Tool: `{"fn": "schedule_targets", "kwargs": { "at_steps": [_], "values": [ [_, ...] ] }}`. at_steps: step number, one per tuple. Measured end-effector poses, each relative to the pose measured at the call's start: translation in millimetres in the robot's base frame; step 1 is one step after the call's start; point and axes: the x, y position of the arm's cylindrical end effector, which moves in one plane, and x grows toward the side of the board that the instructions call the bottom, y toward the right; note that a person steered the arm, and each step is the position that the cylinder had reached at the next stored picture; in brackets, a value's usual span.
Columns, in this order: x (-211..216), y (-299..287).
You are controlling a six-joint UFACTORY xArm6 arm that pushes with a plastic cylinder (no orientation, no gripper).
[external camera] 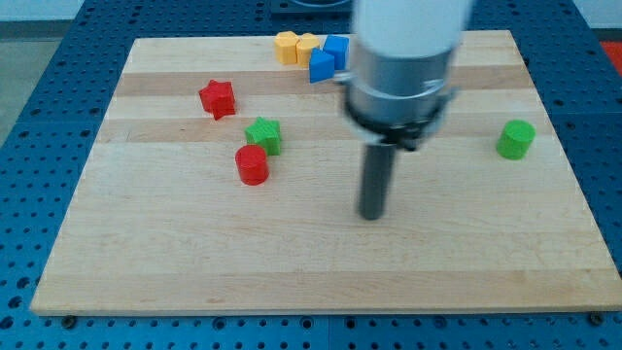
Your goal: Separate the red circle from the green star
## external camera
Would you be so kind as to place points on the light wooden board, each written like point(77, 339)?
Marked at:
point(161, 224)

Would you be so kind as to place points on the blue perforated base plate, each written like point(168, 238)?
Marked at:
point(43, 157)

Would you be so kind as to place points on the blue triangular block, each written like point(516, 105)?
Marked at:
point(321, 66)

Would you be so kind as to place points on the red star block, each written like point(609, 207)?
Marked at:
point(218, 99)

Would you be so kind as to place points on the red cylinder block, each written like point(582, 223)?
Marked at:
point(252, 166)

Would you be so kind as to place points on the yellow heart block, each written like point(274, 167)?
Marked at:
point(307, 42)

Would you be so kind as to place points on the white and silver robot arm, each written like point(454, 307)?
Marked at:
point(396, 85)

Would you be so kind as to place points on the yellow hexagon block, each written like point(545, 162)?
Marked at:
point(285, 47)

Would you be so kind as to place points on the green cylinder block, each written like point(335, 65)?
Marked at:
point(516, 139)

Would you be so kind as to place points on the blue cube block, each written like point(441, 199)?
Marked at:
point(338, 47)

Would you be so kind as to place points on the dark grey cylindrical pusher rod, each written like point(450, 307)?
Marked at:
point(378, 163)

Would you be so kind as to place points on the green star block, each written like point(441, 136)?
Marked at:
point(265, 133)

